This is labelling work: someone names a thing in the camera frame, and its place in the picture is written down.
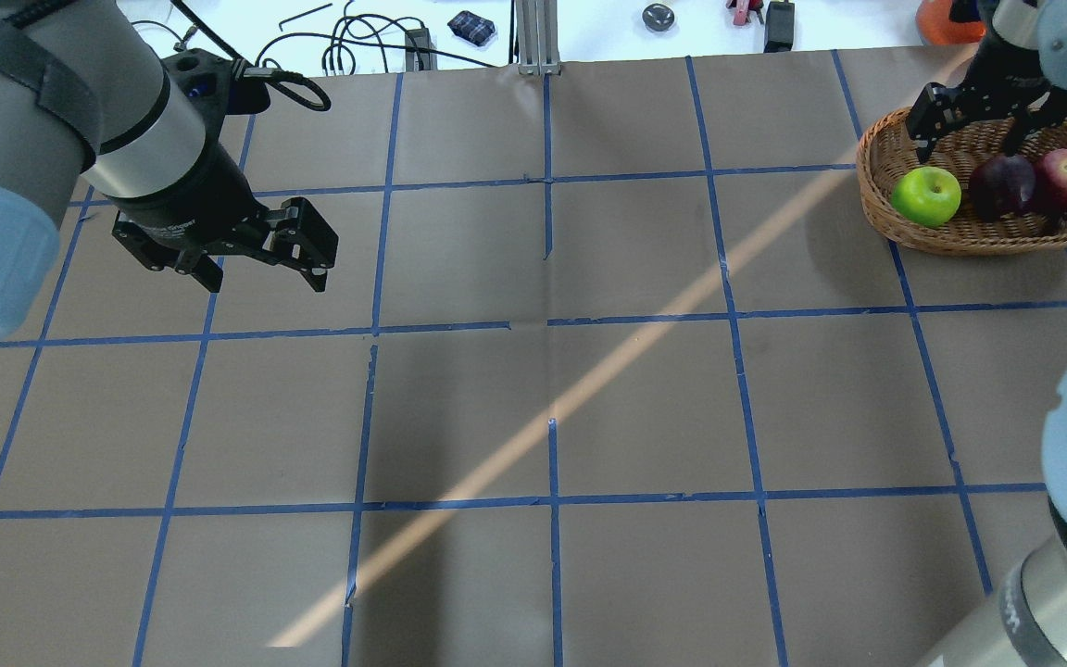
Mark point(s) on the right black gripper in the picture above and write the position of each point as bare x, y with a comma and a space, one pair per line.
1006, 72

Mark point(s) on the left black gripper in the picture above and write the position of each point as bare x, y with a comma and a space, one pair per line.
189, 209

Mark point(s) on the dark red apple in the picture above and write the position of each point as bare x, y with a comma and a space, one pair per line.
1003, 185

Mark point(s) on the red yellow-streaked apple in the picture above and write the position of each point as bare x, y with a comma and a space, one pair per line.
1050, 197

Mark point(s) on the green apple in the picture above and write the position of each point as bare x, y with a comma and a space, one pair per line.
928, 196

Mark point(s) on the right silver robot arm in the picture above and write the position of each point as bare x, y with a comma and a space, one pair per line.
1024, 623

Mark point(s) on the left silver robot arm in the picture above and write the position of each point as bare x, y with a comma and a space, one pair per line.
84, 98

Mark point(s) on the brown wicker basket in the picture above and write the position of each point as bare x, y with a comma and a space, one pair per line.
885, 154

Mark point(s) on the orange round container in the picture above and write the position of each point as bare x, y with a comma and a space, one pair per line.
949, 22

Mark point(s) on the black power adapter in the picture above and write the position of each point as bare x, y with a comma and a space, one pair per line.
780, 27

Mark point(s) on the red black tool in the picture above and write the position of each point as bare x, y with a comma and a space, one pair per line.
745, 11

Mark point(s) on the dark blue checked pouch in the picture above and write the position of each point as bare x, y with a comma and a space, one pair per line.
472, 28

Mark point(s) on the small round grey object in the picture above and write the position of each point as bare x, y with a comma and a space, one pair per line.
658, 17

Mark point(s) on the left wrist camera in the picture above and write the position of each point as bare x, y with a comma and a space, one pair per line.
218, 87

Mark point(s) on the aluminium frame post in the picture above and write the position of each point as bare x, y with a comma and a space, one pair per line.
536, 37

